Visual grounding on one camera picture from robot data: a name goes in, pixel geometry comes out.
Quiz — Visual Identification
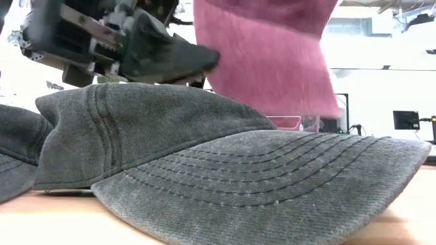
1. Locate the black rectangular stand frame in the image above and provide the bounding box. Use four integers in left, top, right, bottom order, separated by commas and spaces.
335, 92, 351, 134

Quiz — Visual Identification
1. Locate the maroon cap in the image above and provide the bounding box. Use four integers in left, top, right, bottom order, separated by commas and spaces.
192, 0, 344, 130

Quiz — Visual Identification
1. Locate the black monitor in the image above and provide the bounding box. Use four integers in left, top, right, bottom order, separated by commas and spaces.
392, 110, 421, 131

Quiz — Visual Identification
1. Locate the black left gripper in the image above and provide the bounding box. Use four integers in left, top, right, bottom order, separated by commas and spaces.
16, 0, 221, 88

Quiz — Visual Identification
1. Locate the grey denim cap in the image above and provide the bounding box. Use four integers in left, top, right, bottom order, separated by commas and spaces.
33, 82, 433, 245
0, 103, 55, 205

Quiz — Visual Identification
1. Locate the clear plastic bin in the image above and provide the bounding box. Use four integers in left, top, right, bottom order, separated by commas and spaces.
265, 114, 323, 134

